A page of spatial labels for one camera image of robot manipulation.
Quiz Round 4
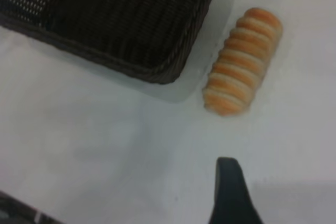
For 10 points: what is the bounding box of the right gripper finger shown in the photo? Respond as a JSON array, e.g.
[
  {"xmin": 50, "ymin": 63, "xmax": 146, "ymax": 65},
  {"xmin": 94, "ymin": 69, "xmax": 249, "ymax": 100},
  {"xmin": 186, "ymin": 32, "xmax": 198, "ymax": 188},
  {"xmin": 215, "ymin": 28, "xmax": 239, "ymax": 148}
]
[{"xmin": 208, "ymin": 156, "xmax": 265, "ymax": 224}]

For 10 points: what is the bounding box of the black cable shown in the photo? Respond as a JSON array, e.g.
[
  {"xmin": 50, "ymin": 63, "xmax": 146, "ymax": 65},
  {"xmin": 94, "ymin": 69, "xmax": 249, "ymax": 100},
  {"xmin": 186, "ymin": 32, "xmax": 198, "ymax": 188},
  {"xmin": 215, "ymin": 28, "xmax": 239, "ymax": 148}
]
[{"xmin": 0, "ymin": 189, "xmax": 68, "ymax": 224}]

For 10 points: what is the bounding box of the dark brown woven basket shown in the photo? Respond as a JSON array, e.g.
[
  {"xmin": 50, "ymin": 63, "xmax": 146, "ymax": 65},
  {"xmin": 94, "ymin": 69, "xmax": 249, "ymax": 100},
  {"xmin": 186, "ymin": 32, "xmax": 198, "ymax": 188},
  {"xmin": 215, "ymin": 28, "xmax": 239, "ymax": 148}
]
[{"xmin": 0, "ymin": 0, "xmax": 223, "ymax": 86}]

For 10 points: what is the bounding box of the striped orange bread roll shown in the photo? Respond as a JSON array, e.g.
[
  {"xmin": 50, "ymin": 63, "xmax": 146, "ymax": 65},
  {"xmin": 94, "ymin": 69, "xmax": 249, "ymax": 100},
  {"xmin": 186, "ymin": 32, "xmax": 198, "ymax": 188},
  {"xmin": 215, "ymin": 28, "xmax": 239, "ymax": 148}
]
[{"xmin": 201, "ymin": 7, "xmax": 284, "ymax": 117}]

